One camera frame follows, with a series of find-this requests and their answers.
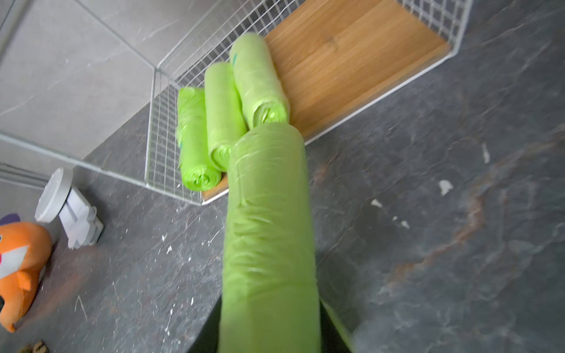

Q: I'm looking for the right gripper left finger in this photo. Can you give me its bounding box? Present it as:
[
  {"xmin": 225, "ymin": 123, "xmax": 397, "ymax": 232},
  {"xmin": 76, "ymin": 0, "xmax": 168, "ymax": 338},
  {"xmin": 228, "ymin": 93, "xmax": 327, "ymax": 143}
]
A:
[{"xmin": 187, "ymin": 297, "xmax": 222, "ymax": 353}]

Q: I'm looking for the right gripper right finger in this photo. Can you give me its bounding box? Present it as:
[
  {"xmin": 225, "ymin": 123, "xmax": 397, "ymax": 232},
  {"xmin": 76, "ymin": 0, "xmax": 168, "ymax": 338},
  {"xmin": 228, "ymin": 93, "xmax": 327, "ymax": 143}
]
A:
[{"xmin": 320, "ymin": 300, "xmax": 353, "ymax": 353}]

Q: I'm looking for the green roll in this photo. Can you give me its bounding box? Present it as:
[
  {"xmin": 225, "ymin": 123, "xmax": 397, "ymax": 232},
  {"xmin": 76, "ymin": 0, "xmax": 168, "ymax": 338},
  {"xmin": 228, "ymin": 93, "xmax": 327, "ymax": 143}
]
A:
[
  {"xmin": 219, "ymin": 123, "xmax": 322, "ymax": 352},
  {"xmin": 230, "ymin": 32, "xmax": 290, "ymax": 129},
  {"xmin": 205, "ymin": 63, "xmax": 247, "ymax": 172},
  {"xmin": 177, "ymin": 87, "xmax": 222, "ymax": 192}
]

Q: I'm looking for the tiger striped small toy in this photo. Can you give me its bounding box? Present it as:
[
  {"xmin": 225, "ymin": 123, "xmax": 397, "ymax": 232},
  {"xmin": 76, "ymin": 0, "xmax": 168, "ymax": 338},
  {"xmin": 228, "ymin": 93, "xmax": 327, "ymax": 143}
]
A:
[{"xmin": 18, "ymin": 340, "xmax": 49, "ymax": 353}]

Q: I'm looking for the orange shark plush toy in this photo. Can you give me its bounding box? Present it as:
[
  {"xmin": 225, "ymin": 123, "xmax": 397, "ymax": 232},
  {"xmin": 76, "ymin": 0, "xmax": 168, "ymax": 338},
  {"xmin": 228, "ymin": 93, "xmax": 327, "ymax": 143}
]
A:
[{"xmin": 1, "ymin": 213, "xmax": 52, "ymax": 333}]

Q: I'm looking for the white folding stand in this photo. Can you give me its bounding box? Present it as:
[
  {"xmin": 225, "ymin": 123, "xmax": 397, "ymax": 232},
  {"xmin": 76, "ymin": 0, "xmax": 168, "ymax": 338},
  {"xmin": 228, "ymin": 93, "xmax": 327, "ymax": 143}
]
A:
[{"xmin": 35, "ymin": 168, "xmax": 104, "ymax": 249}]

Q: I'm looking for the white three-tier wire shelf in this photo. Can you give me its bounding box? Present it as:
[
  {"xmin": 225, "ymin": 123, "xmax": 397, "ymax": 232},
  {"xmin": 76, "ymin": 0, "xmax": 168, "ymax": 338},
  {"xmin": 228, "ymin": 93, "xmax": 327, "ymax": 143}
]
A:
[{"xmin": 1, "ymin": 1, "xmax": 472, "ymax": 206}]

